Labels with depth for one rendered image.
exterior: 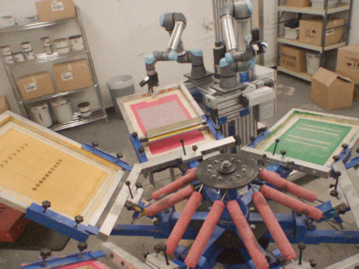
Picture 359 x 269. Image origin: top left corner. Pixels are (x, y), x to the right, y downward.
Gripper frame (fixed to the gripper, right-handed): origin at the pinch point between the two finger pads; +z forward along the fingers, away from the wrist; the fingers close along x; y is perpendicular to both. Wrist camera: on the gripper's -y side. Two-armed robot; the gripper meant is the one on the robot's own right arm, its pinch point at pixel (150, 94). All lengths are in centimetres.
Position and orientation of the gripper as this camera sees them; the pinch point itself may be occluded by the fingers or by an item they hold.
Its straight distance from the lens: 281.1
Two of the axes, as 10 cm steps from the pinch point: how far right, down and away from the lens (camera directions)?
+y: 9.3, -2.6, 2.5
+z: 0.3, 7.4, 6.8
